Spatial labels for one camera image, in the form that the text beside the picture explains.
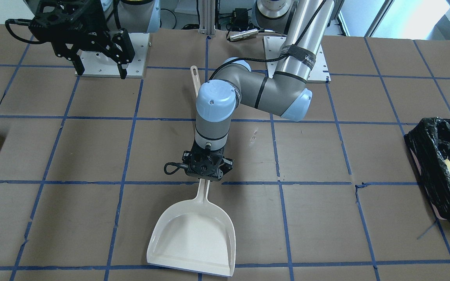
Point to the white plastic dustpan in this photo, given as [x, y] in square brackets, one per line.
[194, 235]

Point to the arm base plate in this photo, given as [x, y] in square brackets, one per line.
[319, 73]
[100, 66]

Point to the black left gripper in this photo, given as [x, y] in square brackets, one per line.
[228, 164]

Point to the aluminium frame post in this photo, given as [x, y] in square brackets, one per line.
[207, 17]

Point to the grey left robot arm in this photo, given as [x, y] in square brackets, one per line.
[233, 83]

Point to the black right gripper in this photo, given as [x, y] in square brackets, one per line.
[92, 34]

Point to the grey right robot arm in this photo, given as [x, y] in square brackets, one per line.
[136, 16]

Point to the bin with black bag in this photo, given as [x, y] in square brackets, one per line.
[429, 143]

